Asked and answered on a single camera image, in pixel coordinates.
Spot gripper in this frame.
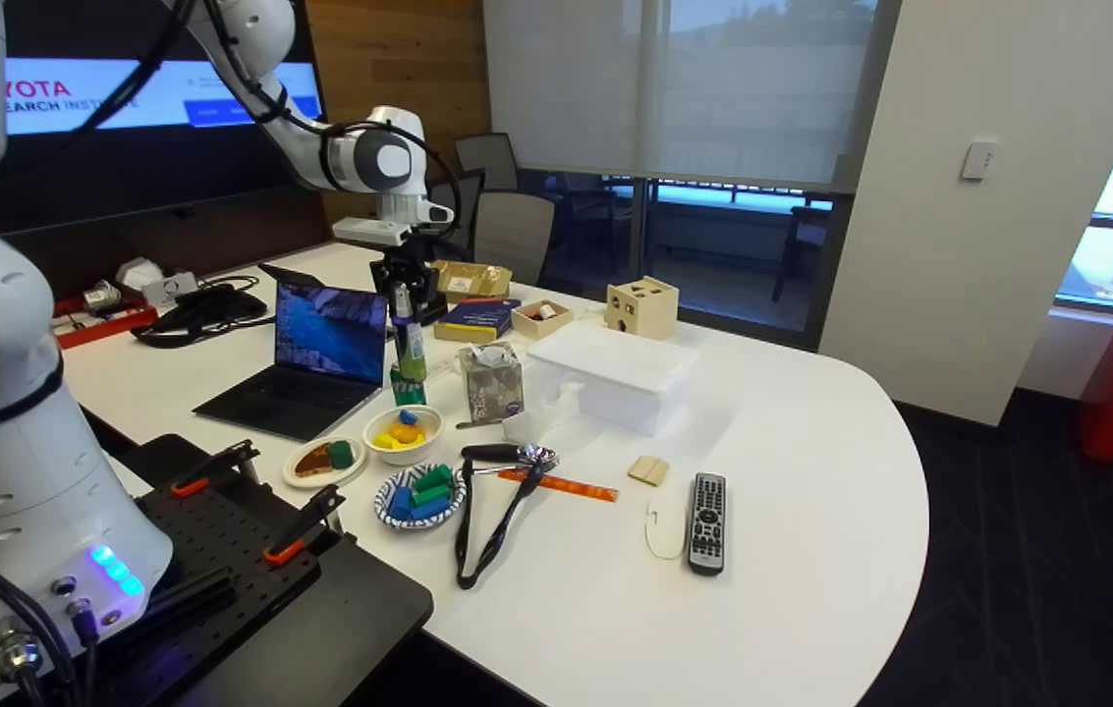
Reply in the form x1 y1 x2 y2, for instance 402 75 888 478
368 242 448 327

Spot blue bottle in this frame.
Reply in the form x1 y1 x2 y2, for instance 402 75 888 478
392 283 428 386

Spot flat cardboard box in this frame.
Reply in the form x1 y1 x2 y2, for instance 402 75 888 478
429 258 515 304

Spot blue and yellow book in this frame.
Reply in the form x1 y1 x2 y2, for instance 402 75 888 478
432 297 523 345

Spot black laptop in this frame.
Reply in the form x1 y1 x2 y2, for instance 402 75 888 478
193 262 391 444

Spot patterned tissue box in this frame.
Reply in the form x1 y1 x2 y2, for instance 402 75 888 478
458 342 527 426

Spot group of office chairs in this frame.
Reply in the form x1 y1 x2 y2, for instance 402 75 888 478
425 132 558 289

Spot heap of yellow toy pieces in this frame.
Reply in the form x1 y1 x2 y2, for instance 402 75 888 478
374 409 427 451

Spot small open wooden box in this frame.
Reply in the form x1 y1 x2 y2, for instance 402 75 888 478
510 299 576 342

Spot white bowl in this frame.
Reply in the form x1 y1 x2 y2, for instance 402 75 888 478
362 404 445 467

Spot heap of green blue blocks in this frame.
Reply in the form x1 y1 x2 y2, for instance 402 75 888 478
387 464 456 522

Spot small white plate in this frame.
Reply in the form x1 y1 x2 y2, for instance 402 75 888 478
282 436 369 490

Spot blue patterned paper plate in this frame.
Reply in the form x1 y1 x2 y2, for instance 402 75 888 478
373 462 469 532

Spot white foam box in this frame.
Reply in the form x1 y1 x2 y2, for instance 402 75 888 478
526 321 701 439

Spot wooden shape sorter box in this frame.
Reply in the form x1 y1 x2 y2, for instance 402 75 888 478
604 275 682 343

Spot white power adapter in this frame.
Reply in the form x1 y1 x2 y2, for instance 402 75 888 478
139 272 199 306

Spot black and orange clamp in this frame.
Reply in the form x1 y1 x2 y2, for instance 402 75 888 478
169 439 261 498
262 483 347 569

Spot orange ruler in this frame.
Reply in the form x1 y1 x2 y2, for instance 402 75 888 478
496 467 621 505

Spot black tongs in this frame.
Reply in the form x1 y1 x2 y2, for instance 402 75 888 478
454 443 558 591

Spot white folded paper shape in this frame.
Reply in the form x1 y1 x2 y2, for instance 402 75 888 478
113 256 165 293

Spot red tray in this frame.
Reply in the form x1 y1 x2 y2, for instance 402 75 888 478
52 293 160 351

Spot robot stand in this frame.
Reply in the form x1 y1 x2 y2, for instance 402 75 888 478
75 432 435 707

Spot white computer mouse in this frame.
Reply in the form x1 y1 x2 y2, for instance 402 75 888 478
643 487 691 562

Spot grey remote control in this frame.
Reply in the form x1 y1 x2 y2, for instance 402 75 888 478
686 471 728 577

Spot white roller blind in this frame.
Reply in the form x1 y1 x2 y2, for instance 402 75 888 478
481 0 903 195

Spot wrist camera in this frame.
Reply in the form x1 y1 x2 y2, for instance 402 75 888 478
332 217 413 247

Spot heap of black cables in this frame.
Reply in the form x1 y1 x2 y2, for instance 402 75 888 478
130 278 270 351

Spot large wall screen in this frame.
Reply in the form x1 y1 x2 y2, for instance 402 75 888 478
0 0 329 237

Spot wall switch plate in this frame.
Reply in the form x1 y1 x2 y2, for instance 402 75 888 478
960 139 998 183

